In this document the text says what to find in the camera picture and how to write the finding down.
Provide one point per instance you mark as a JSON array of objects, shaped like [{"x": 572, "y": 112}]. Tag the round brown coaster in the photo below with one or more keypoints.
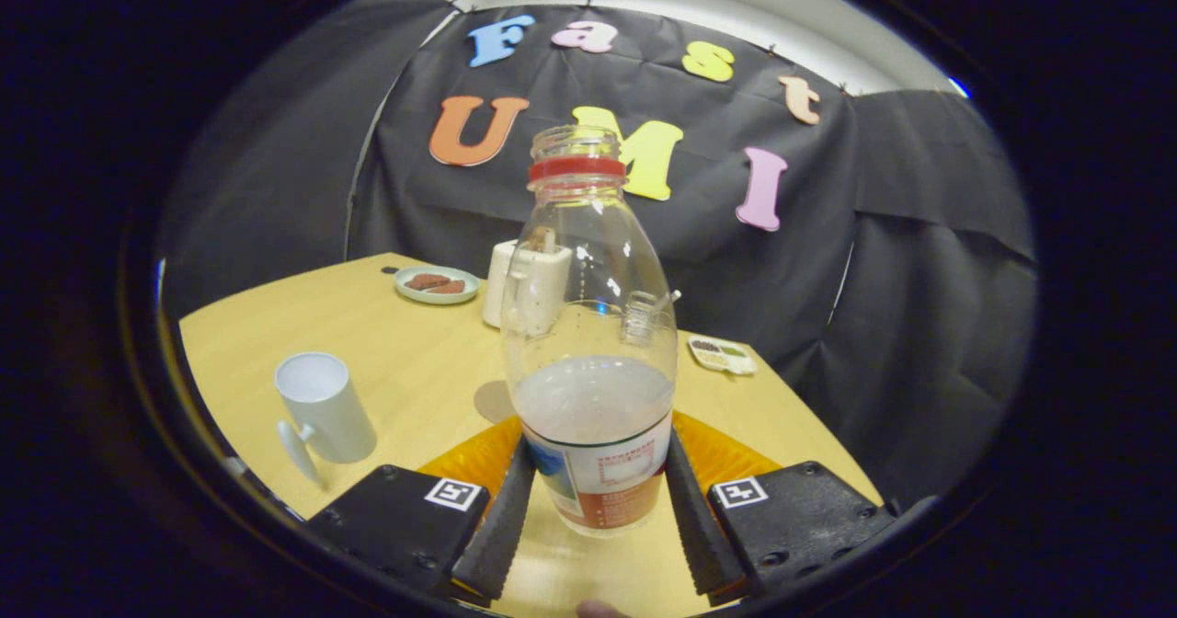
[{"x": 492, "y": 402}]

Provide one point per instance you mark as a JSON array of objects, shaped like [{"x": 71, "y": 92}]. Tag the clear plastic juice bottle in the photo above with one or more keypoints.
[{"x": 588, "y": 324}]

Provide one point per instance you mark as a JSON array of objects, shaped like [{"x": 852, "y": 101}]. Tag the wooden table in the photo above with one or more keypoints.
[{"x": 414, "y": 351}]

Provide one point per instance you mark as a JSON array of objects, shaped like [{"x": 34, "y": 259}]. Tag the brown food piece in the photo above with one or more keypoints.
[
  {"x": 427, "y": 281},
  {"x": 451, "y": 287}
]

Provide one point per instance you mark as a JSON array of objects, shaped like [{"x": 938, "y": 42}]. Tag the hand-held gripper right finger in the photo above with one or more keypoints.
[{"x": 694, "y": 526}]

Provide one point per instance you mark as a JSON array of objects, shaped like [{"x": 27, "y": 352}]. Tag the brown bread slice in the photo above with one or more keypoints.
[{"x": 544, "y": 239}]

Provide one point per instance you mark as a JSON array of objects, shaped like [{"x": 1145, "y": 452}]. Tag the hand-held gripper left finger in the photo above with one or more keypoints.
[{"x": 501, "y": 535}]

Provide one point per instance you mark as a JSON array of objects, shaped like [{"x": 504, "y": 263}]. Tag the black backdrop cloth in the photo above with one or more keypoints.
[{"x": 782, "y": 278}]

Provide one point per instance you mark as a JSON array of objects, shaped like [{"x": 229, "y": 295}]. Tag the light green plate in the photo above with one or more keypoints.
[{"x": 405, "y": 289}]

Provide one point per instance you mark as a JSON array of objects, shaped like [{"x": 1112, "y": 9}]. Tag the white toaster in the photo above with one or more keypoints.
[{"x": 495, "y": 287}]

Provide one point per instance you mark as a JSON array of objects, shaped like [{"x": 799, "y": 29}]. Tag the small white dish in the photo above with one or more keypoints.
[{"x": 726, "y": 356}]

